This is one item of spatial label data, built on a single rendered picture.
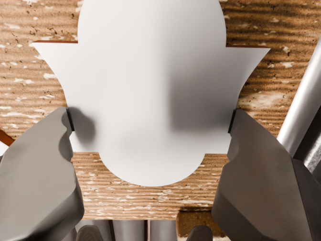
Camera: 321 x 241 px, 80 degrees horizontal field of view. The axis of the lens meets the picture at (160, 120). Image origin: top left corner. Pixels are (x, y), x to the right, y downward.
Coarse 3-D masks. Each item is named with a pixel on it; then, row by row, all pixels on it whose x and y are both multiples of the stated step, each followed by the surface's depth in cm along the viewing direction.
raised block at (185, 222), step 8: (184, 216) 19; (192, 216) 19; (200, 216) 19; (208, 216) 19; (176, 224) 19; (184, 224) 18; (192, 224) 18; (200, 224) 18; (208, 224) 18; (216, 224) 18; (176, 232) 19; (184, 232) 17; (216, 232) 17; (224, 232) 17; (184, 240) 17; (216, 240) 17; (224, 240) 17
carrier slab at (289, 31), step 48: (0, 0) 10; (48, 0) 10; (240, 0) 10; (288, 0) 10; (0, 48) 11; (288, 48) 11; (0, 96) 13; (48, 96) 13; (240, 96) 13; (288, 96) 13; (96, 192) 18; (144, 192) 18; (192, 192) 18
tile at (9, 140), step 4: (0, 132) 14; (0, 136) 14; (4, 136) 14; (8, 136) 14; (0, 140) 14; (4, 140) 14; (8, 140) 14; (12, 140) 14; (0, 144) 14; (4, 144) 14; (8, 144) 14; (0, 148) 14; (4, 148) 14; (0, 152) 14
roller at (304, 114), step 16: (320, 48) 13; (320, 64) 13; (304, 80) 14; (320, 80) 14; (304, 96) 15; (320, 96) 15; (288, 112) 16; (304, 112) 15; (288, 128) 16; (304, 128) 16; (288, 144) 17
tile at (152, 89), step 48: (96, 0) 9; (144, 0) 9; (192, 0) 9; (48, 48) 10; (96, 48) 10; (144, 48) 10; (192, 48) 10; (240, 48) 10; (96, 96) 12; (144, 96) 12; (192, 96) 12; (96, 144) 14; (144, 144) 14; (192, 144) 14
